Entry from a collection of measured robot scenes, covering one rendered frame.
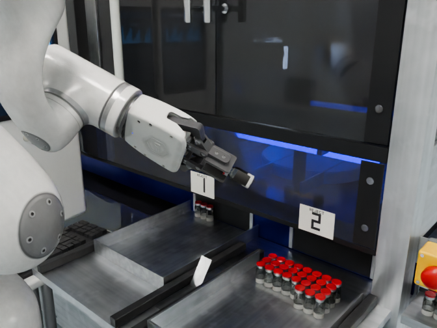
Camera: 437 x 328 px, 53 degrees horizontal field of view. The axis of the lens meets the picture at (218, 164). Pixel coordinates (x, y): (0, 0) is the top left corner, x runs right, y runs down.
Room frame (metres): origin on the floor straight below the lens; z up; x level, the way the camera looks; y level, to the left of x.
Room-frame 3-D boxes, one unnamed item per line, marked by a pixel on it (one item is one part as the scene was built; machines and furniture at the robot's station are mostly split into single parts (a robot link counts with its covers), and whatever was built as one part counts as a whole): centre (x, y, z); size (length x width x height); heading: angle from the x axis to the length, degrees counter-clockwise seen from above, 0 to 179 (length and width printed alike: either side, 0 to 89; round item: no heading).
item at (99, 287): (0.86, 0.02, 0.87); 0.70 x 0.48 x 0.02; 49
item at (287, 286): (0.80, -0.15, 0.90); 0.18 x 0.02 x 0.05; 49
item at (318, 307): (0.73, -0.20, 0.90); 0.02 x 0.02 x 0.05
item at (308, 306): (0.74, -0.18, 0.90); 0.02 x 0.02 x 0.05
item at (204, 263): (0.80, 0.07, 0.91); 0.14 x 0.03 x 0.06; 138
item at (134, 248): (1.02, 0.10, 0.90); 0.34 x 0.26 x 0.04; 139
